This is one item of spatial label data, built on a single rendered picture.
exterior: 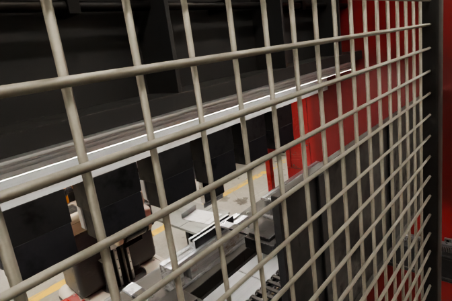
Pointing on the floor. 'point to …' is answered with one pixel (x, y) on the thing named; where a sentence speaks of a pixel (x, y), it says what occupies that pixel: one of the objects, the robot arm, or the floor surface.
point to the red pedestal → (270, 172)
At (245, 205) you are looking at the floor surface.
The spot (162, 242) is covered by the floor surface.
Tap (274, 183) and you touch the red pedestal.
